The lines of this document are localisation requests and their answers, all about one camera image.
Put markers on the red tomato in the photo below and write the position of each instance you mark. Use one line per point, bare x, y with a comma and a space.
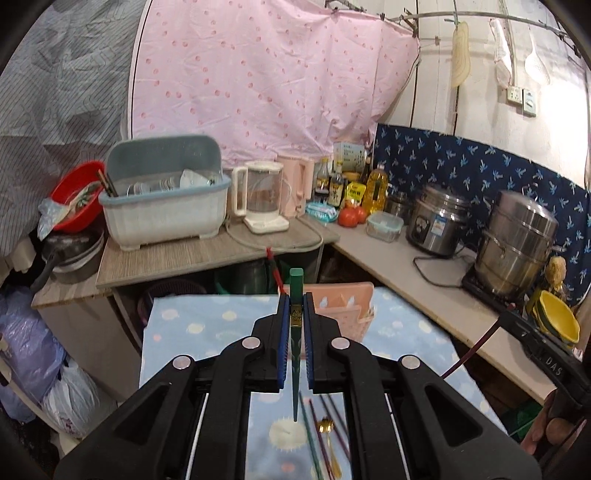
361, 212
347, 217

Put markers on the green plastic bucket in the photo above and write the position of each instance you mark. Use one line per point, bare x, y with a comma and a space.
221, 281

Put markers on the brown chopstick in drainer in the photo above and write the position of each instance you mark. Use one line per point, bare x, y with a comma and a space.
107, 182

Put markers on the grey striped cloth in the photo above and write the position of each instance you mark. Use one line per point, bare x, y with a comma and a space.
60, 92

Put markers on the dark sauce bottle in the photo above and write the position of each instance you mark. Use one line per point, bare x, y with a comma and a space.
322, 180

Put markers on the small steel pot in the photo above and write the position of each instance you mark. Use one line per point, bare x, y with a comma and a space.
399, 205

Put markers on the white glass electric kettle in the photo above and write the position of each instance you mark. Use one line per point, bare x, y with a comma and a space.
263, 194

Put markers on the yellow cooking oil bottle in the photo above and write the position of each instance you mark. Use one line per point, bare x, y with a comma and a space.
375, 191

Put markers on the white hanging bag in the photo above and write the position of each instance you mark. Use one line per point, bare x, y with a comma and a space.
501, 60

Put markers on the thick green chopstick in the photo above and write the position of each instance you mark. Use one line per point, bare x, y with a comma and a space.
296, 286

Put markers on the white plastic bag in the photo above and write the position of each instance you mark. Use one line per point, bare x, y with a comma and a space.
69, 401

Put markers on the blue wet wipes pack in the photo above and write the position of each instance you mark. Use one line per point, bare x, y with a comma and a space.
321, 212

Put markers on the pink electric kettle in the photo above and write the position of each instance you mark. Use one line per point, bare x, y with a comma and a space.
295, 180

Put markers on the grey lidded dish drainer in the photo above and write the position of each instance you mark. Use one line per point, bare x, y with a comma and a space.
161, 217

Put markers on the steel steamer pot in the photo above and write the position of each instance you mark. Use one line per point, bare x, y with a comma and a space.
515, 249

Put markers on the black induction cooker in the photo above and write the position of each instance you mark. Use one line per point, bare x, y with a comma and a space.
489, 293

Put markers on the purple plastic bag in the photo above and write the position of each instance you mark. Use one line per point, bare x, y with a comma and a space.
27, 350

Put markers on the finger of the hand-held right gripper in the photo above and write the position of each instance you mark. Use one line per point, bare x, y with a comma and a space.
521, 330

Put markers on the pink dotted curtain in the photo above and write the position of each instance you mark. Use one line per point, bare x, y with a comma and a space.
258, 78

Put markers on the glass container green lid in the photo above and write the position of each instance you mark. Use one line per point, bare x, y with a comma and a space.
384, 227

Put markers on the dark sauce bottles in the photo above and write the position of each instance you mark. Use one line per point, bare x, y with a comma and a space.
336, 191

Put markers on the beige hanging scoop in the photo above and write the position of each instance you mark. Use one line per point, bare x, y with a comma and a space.
460, 55

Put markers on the blue dotted tablecloth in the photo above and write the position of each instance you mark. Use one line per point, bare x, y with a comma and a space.
194, 332

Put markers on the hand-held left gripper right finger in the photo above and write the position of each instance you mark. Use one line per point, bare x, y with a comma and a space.
308, 350

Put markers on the red plastic basin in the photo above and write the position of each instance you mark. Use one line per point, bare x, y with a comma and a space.
76, 217

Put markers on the dark purple plastic basket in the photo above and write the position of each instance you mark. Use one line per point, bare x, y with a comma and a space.
157, 295

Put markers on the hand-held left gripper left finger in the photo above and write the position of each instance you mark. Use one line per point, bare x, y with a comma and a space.
283, 350

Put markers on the dark glass bottle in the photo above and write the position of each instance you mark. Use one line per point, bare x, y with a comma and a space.
365, 173

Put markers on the stack of yellow bowls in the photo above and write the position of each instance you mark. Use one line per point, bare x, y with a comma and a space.
558, 318

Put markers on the white slotted ladle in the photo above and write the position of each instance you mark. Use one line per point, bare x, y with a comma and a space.
539, 69

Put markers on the gold spoon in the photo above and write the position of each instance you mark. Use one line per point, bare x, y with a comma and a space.
325, 425

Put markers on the yellow seasoning packet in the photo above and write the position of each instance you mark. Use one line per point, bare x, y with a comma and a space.
356, 193

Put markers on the blue leaf print cloth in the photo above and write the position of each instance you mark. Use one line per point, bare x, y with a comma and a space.
461, 161

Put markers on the clear plastic bag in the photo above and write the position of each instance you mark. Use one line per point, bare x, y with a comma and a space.
51, 217

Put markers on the steel rice cooker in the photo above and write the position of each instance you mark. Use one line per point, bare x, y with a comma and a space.
436, 221

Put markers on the pink plastic utensil basket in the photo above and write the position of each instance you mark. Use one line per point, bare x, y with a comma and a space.
341, 300

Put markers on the dark red chopstick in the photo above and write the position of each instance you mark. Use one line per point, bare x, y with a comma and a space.
471, 353

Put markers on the black frying pan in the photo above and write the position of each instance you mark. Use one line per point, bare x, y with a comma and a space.
74, 258

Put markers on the white wall switch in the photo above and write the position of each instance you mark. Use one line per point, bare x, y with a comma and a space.
529, 101

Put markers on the metal hanging rail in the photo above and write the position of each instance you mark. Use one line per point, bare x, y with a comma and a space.
485, 16

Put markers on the person's right hand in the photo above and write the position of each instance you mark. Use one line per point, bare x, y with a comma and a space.
535, 431

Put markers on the white wall socket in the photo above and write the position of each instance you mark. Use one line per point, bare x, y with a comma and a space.
513, 95

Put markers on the green white carton box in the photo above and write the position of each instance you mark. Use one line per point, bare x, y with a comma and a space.
349, 157

